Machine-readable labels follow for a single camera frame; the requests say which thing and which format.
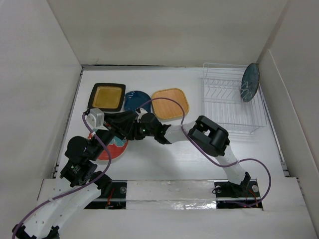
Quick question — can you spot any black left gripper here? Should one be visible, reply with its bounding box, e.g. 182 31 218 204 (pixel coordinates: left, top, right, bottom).
90 110 137 160

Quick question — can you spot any red teal round plate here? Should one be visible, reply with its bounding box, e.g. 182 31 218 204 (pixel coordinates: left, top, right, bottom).
98 137 129 161

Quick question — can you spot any teal round floral plate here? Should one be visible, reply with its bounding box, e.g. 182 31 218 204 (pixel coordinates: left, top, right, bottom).
240 63 260 103

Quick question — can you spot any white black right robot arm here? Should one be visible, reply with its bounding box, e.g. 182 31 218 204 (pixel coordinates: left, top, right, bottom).
133 113 251 198

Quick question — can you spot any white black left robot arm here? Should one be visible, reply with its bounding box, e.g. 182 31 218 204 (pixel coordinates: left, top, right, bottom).
12 109 137 239

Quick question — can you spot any woven bamboo square tray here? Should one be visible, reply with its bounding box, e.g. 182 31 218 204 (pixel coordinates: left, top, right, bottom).
152 88 189 120

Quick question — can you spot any black yellow square plate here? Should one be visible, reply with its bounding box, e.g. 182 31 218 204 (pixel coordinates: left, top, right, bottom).
87 83 126 112

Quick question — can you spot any dark blue heart-shaped plate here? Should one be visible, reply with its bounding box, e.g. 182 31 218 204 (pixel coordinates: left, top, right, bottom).
124 91 151 112

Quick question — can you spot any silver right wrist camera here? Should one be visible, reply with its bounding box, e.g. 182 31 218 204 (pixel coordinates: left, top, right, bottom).
136 108 148 122

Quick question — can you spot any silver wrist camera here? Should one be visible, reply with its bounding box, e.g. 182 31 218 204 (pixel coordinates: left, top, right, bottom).
84 108 107 131
136 108 148 122

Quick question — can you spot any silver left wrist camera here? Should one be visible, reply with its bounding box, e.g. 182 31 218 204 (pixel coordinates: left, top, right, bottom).
84 108 107 131

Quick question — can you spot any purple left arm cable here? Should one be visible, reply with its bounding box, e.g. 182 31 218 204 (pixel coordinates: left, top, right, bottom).
11 113 114 239

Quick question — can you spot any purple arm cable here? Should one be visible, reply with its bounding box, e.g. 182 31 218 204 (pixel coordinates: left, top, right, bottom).
136 97 272 209
11 113 114 239

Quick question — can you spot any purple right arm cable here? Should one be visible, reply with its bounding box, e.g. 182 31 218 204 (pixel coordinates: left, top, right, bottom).
136 97 272 209

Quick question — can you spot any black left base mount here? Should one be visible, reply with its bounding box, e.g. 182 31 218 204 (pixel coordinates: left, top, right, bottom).
85 180 127 210

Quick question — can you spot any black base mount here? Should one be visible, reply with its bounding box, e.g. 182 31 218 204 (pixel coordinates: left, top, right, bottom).
85 180 127 210
212 180 263 209

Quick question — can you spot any white wire dish rack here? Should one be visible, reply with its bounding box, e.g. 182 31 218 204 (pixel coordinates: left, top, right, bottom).
201 63 267 134

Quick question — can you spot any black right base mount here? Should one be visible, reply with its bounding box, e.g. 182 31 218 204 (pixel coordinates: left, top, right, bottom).
212 180 263 209

